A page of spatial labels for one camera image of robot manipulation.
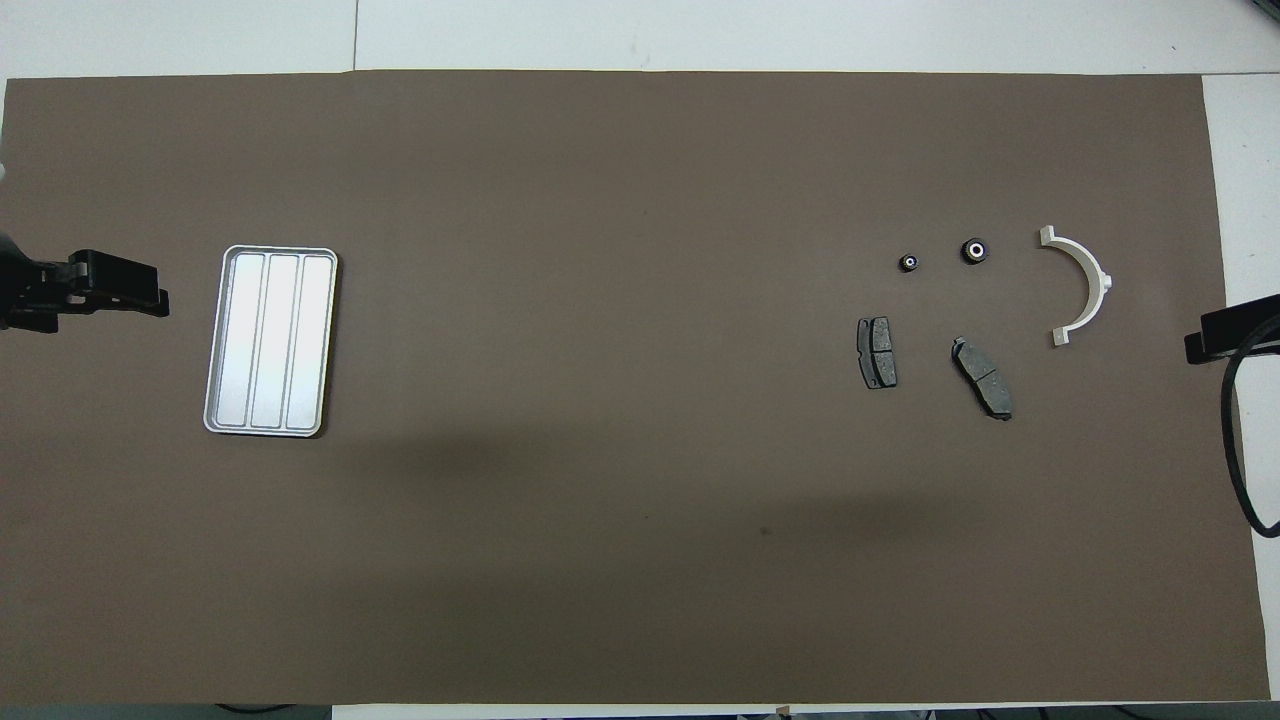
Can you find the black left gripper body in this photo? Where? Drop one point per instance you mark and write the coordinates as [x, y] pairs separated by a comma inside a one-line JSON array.
[[30, 290]]

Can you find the large black bearing gear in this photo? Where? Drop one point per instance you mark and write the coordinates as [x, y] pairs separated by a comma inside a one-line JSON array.
[[975, 250]]

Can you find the small black bearing gear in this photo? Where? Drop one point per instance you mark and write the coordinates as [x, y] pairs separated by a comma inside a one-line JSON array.
[[908, 262]]

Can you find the silver metal tray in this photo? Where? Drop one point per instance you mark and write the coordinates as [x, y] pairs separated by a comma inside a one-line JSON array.
[[271, 341]]

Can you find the long dark brake pad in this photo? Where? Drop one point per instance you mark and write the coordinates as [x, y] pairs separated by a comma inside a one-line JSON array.
[[982, 378]]

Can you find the short dark brake pad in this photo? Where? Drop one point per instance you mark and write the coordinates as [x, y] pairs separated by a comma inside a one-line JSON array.
[[878, 352]]

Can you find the brown table mat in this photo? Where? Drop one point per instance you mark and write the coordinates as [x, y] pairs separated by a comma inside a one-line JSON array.
[[640, 500]]

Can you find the white semicircular bracket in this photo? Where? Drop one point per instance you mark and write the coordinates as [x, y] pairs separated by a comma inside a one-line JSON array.
[[1092, 270]]

